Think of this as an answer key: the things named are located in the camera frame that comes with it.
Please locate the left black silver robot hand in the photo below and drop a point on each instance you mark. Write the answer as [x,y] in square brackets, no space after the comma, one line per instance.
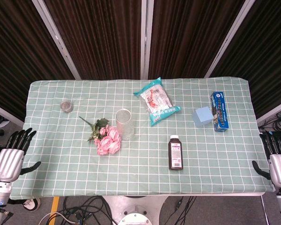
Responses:
[8,164]

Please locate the pink rose bouquet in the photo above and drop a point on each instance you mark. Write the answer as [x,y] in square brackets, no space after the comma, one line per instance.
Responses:
[106,143]

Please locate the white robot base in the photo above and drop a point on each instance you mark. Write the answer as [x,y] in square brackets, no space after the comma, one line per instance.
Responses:
[135,211]

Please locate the tall textured glass vase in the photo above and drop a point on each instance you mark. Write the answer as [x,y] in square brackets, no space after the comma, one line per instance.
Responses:
[124,124]

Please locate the white sneaker shoe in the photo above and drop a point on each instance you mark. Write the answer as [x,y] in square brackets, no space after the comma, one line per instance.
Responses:
[32,204]

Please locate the small clear lidded jar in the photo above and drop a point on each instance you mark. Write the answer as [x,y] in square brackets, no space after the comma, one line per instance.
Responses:
[67,106]

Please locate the blue printed carton box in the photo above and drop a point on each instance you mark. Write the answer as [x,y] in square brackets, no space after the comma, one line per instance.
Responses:
[220,110]

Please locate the light blue foam cube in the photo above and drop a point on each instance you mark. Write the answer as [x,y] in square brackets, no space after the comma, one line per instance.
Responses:
[202,118]

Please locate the dark juice bottle white cap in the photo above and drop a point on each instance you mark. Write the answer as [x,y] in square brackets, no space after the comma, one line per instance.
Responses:
[175,154]

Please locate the green white checked tablecloth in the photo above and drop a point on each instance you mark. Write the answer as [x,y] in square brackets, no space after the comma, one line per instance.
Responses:
[140,159]

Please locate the teal snack bag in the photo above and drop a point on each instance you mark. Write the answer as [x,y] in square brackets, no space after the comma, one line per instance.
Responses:
[158,102]

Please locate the white table frame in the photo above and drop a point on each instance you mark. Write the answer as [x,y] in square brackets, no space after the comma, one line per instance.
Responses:
[201,193]

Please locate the white metal frame post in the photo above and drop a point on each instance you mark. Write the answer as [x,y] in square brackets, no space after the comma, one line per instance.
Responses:
[227,42]
[58,42]
[147,39]

